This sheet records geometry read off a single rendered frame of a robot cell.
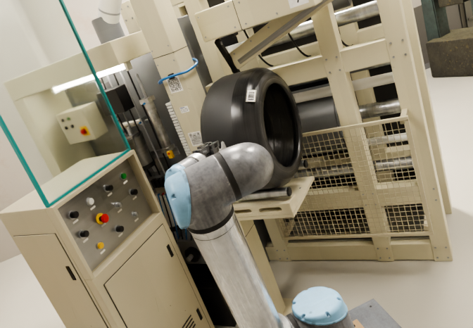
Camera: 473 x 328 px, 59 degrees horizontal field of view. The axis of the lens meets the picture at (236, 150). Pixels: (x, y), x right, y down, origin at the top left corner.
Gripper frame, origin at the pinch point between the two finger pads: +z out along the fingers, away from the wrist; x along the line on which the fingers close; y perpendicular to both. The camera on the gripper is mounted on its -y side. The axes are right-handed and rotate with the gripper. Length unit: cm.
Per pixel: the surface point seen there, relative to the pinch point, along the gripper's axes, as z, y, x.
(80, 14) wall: 230, 132, 285
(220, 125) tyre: 7.9, 9.9, 3.9
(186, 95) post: 23.2, 25.1, 27.6
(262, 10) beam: 46, 53, -12
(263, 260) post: 44, -78, 25
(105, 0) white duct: 44, 85, 75
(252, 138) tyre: 8.0, 2.0, -9.2
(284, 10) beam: 46, 50, -23
